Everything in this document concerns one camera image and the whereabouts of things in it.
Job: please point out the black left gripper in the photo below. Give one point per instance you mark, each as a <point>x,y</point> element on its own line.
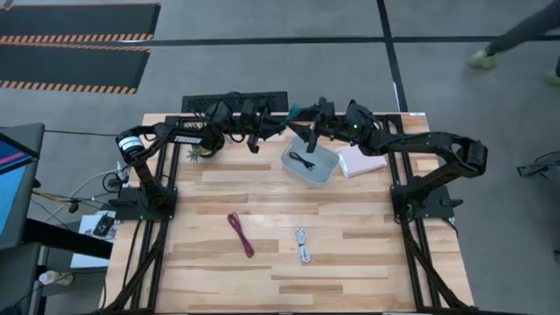
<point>238,116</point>

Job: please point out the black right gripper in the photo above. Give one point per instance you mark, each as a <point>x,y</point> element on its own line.
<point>361,127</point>

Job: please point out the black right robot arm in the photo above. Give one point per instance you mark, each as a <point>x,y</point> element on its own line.
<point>437,142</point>

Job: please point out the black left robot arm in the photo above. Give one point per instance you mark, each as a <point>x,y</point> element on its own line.
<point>188,139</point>

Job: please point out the translucent plastic bin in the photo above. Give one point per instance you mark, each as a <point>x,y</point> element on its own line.
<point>326,168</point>

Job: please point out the black floor vent grate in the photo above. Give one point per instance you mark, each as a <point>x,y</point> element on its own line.
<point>197,102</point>

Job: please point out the small potted green plant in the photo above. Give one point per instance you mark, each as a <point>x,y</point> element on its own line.
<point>197,153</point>

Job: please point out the black handheld remote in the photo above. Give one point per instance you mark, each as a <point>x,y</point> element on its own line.
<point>103,225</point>

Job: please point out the black hazard-striped floor mat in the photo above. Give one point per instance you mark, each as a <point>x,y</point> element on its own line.
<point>79,19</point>
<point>70,65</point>

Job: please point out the white paper sheet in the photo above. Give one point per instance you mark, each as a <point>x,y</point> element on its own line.
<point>85,225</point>

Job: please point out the person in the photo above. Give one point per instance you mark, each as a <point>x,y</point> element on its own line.
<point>520,28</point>

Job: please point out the black floor stand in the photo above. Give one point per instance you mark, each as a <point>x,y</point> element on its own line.
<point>540,168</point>

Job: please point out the computer monitor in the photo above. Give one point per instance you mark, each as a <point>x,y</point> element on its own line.
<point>15,184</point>

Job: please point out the clear plastic bottle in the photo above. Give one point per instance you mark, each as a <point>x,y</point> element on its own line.
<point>54,277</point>

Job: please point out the black aluminium rig frame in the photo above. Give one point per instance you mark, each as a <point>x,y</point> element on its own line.
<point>411,262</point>

